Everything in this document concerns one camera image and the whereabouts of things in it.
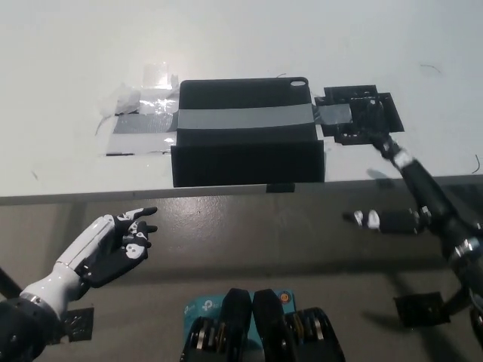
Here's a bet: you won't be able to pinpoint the black folding tablet cover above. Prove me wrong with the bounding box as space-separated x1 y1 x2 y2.
170 77 325 189

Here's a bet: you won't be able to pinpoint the grey duct tape strip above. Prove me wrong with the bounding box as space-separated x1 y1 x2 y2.
112 103 355 136

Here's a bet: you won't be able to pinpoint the crumpled clear tape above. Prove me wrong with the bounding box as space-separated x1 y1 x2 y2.
98 83 180 116

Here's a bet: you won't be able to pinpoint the black patterned floor marker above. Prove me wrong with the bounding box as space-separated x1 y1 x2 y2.
56 306 95 344
393 291 453 328

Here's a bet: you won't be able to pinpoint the black robot torso blocks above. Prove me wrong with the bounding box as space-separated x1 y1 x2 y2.
179 287 346 362

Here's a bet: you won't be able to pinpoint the teal TP-Link box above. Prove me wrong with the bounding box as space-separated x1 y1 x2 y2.
183 289 296 342

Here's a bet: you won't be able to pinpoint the black patterned marker sheets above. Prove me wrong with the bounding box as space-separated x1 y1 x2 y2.
314 84 407 146

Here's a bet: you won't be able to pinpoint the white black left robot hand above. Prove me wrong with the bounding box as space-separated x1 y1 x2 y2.
20 206 158 318

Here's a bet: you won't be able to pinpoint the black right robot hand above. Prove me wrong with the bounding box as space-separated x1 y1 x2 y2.
342 135 477 262

